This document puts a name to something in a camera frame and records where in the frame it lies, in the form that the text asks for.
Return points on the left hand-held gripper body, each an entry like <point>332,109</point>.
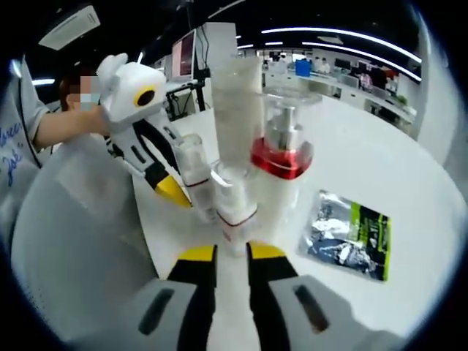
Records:
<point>124,91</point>

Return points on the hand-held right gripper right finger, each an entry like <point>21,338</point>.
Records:
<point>278,303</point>

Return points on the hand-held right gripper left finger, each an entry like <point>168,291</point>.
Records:
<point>183,303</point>

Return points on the large white skincare tube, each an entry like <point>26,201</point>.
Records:
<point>237,109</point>

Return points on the green black skincare sachet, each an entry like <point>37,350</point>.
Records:
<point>365,234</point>

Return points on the white skincare bottle red collar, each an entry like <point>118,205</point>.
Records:
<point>281,161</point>

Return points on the person's left hand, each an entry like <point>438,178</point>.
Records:
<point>93,122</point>

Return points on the ceiling air conditioner unit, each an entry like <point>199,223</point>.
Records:
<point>69,27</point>

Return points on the person's grey shirt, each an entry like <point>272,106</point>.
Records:
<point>18,146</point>

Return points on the blue bin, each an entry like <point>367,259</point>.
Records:
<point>303,68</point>

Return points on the ceiling light strip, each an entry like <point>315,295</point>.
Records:
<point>343,32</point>
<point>365,51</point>

